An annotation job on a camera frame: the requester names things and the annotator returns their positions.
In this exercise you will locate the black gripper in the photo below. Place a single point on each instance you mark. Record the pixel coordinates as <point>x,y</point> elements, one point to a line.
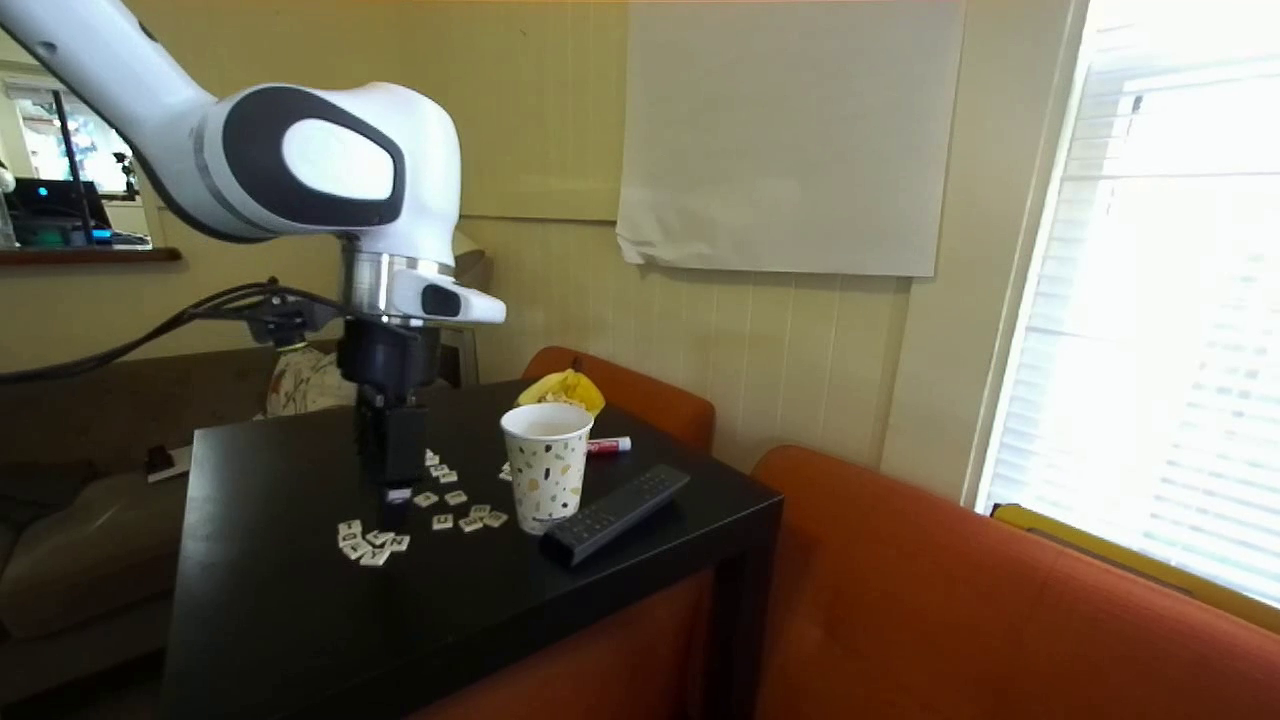
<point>386,361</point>

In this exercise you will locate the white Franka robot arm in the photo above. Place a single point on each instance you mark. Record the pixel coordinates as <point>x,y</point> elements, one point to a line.
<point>335,160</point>

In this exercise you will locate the patterned throw pillow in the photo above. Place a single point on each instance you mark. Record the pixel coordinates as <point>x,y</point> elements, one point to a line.
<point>304,384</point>

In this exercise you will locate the patterned paper cup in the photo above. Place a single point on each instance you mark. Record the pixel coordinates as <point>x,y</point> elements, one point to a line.
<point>544,474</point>

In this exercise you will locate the yellow banana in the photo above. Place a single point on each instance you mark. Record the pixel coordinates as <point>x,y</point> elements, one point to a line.
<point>566,390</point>

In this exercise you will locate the black square side table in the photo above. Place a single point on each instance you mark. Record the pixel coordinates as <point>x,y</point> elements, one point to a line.
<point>292,613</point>

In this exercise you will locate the red marker pen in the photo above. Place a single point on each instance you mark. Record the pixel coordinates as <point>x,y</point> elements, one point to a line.
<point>608,444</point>

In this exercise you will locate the black remote control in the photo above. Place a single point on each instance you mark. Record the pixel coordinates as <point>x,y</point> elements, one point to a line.
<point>615,518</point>

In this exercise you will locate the brown couch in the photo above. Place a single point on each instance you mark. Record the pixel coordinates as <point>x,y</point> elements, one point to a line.
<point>104,402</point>

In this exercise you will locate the beige couch cushion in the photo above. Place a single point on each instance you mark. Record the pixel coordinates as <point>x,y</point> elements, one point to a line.
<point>80,560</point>

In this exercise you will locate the dark laptop with blue light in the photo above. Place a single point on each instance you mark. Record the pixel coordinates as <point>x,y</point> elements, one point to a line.
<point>55,214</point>

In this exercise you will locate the orange sofa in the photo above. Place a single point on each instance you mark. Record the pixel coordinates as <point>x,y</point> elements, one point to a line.
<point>934,601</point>

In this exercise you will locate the yellow window sill strip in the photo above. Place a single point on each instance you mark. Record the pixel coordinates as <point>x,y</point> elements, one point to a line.
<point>1134,564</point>

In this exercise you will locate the bright window with blinds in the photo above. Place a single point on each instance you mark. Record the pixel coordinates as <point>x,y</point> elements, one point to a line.
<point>1173,334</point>

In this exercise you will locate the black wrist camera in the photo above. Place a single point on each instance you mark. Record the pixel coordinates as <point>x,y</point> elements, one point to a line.
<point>284,323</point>

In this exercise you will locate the wooden wall ledge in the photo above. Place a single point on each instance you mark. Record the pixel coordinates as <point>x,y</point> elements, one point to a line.
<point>92,255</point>

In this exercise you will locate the white paper wall sheet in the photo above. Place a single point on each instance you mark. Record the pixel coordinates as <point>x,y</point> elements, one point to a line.
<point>785,135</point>

